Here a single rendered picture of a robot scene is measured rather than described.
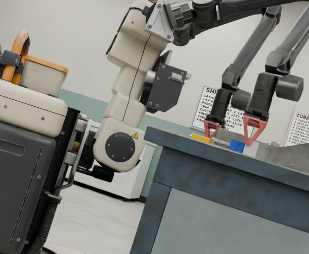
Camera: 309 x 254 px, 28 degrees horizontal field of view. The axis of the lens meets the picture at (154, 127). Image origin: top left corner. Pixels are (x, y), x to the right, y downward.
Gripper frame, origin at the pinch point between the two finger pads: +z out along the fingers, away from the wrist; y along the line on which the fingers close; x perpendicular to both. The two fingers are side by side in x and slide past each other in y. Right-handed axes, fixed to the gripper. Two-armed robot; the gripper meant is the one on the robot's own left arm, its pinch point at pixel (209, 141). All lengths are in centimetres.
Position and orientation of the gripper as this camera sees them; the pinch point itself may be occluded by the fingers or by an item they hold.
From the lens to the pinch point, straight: 233.7
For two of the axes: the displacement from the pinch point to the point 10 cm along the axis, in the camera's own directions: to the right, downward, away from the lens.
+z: -3.0, 9.5, -0.5
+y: 2.0, 1.1, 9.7
